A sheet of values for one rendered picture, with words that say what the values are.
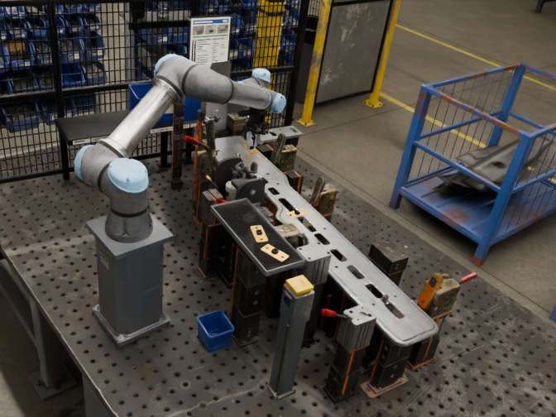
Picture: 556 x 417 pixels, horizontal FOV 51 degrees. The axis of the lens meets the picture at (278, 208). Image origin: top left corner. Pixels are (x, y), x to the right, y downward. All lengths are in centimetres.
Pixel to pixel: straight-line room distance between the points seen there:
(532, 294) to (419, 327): 215
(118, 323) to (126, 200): 48
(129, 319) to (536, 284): 278
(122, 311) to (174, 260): 49
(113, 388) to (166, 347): 23
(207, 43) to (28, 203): 111
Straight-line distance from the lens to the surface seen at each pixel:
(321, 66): 523
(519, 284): 406
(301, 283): 171
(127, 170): 183
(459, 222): 406
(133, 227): 189
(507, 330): 253
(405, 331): 189
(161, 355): 212
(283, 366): 190
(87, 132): 270
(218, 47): 299
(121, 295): 202
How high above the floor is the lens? 226
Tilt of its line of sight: 33 degrees down
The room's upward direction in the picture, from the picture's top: 8 degrees clockwise
